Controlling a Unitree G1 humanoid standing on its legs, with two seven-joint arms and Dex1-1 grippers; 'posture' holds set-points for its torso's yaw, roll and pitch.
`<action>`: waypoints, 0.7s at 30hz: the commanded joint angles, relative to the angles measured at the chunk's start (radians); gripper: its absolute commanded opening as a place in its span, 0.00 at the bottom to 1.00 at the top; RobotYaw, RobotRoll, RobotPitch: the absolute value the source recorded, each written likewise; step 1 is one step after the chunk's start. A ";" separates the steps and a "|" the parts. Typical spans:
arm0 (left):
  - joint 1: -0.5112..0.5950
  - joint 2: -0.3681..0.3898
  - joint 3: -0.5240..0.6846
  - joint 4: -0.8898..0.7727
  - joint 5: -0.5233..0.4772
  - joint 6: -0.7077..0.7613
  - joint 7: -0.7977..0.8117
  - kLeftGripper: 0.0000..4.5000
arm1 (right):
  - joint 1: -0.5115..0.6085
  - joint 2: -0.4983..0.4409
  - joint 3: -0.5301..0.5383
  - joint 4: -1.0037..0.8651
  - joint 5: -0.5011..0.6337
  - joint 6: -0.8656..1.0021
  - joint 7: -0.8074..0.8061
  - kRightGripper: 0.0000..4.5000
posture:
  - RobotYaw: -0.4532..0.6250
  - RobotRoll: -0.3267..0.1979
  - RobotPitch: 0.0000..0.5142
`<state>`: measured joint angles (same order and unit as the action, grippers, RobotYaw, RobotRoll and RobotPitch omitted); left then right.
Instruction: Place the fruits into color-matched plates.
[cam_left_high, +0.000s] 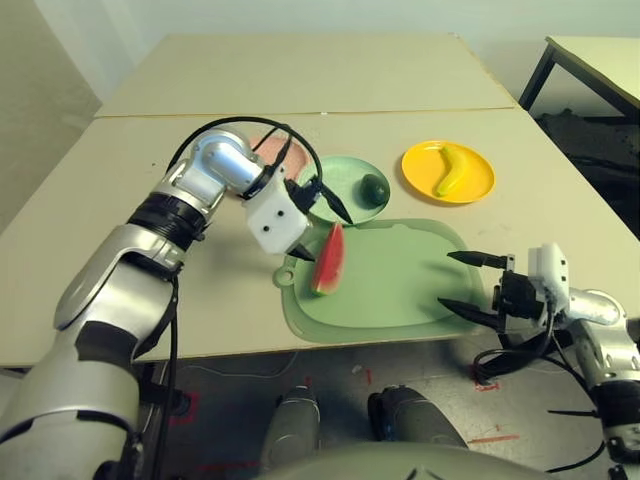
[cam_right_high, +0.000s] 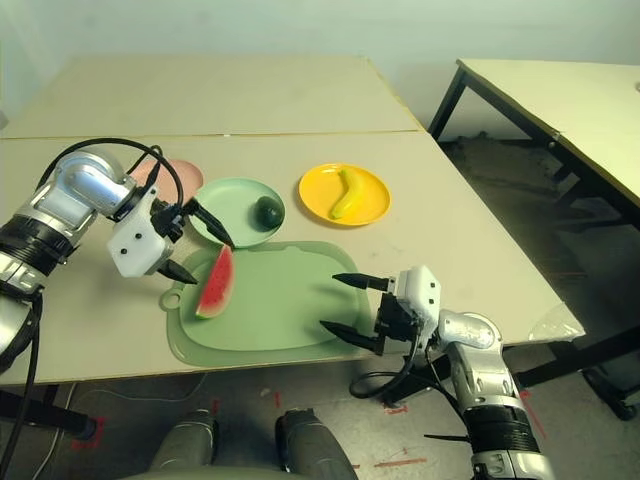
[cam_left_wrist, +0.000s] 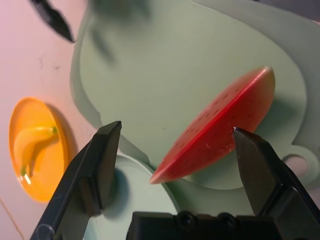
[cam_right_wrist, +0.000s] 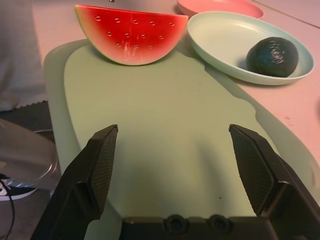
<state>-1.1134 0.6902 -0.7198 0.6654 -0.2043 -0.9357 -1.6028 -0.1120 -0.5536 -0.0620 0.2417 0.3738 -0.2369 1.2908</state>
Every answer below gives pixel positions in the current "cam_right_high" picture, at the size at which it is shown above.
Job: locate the grey robot left leg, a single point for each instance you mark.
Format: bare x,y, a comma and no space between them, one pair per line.
185,440

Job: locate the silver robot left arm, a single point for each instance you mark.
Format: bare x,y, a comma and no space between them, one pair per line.
75,190

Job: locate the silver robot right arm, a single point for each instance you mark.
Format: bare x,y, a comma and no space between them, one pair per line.
480,360

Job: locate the clear plastic sheet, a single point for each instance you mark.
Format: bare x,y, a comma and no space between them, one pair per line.
557,325

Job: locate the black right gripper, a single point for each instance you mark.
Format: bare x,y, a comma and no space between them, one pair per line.
395,320

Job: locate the mint green plastic plate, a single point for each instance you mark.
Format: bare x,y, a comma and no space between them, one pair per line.
235,200

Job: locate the grey robot leg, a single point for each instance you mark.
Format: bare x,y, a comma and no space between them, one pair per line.
185,440
310,445

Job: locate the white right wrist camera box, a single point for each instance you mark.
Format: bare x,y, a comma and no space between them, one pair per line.
420,290

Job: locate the pink plastic plate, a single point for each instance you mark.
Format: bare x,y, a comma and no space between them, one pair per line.
187,175

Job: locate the dark green avocado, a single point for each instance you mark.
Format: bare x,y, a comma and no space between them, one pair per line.
270,212

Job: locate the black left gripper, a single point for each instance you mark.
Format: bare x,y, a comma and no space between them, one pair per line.
167,222

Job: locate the green cutting board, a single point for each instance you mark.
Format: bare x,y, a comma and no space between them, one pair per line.
280,300

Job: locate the grey robot right leg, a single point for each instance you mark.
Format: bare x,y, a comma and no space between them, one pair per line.
310,445

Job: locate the yellow banana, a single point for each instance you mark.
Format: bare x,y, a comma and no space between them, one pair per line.
347,195

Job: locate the yellow plastic plate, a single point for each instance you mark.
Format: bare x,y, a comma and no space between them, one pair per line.
320,195

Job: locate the red watermelon slice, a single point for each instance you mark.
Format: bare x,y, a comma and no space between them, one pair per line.
215,290

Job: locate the black-framed side table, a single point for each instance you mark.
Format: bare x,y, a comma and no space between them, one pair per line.
575,100

